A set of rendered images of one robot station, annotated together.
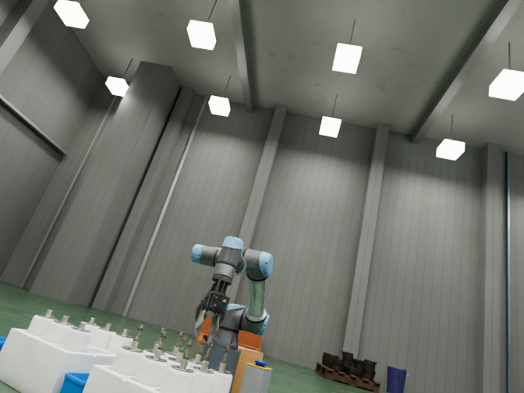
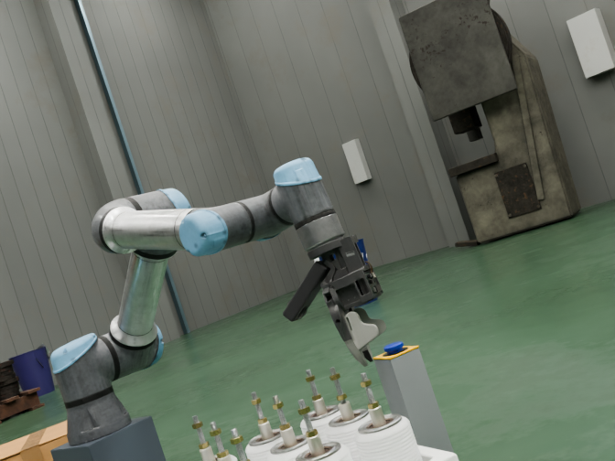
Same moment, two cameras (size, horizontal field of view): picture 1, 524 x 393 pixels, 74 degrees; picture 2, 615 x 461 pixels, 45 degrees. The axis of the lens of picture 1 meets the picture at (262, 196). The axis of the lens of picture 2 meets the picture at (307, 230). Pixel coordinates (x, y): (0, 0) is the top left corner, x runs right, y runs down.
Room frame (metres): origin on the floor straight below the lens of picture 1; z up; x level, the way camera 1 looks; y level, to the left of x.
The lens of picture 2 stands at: (0.59, 1.14, 0.57)
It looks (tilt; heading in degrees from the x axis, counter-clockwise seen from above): 1 degrees up; 303
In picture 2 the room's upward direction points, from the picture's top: 18 degrees counter-clockwise
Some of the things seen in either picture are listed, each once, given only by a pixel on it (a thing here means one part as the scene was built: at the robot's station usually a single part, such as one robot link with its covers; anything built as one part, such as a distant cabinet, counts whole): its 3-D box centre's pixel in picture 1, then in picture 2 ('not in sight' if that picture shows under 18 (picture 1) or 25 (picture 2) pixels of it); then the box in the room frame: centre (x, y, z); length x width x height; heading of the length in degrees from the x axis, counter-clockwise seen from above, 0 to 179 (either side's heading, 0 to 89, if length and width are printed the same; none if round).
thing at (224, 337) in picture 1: (226, 337); (94, 412); (2.10, -0.02, 0.35); 0.15 x 0.15 x 0.10
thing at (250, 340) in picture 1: (231, 335); not in sight; (7.46, -0.15, 0.22); 1.27 x 0.92 x 0.44; 82
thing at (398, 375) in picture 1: (397, 380); (35, 370); (7.27, -3.46, 0.24); 0.41 x 0.38 x 0.49; 82
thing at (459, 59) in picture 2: not in sight; (481, 112); (3.11, -6.58, 1.32); 1.39 x 1.21 x 2.64; 172
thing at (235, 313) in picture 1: (233, 316); (81, 366); (2.10, -0.03, 0.47); 0.13 x 0.12 x 0.14; 75
